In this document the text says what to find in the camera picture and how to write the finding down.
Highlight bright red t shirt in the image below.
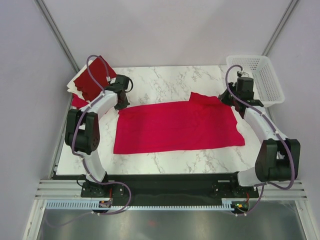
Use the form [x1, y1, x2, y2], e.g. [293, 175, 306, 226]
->
[113, 92, 245, 155]

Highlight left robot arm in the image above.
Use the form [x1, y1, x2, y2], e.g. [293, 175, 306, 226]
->
[64, 74, 134, 197]

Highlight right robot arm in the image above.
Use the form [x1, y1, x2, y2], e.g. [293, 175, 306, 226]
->
[218, 77, 301, 197]

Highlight white plastic basket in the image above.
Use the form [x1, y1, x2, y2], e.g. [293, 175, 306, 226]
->
[226, 54, 285, 108]

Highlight dark red folded shirt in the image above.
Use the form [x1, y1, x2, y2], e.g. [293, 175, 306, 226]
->
[74, 55, 117, 101]

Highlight red folded shirt bottom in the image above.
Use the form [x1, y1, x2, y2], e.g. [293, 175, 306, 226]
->
[71, 95, 89, 109]

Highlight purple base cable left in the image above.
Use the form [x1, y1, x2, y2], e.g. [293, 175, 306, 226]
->
[44, 181, 133, 229]

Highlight right aluminium frame post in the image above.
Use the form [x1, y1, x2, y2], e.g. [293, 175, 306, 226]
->
[261, 0, 300, 57]

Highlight aluminium frame post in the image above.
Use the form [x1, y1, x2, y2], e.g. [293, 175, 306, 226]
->
[34, 0, 80, 72]
[261, 0, 300, 57]

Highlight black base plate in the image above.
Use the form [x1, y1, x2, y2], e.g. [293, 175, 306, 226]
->
[53, 173, 259, 206]

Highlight left aluminium frame post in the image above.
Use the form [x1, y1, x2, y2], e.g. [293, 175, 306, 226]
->
[34, 0, 80, 72]

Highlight white slotted cable duct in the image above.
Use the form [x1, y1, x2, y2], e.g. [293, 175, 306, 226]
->
[45, 198, 236, 211]

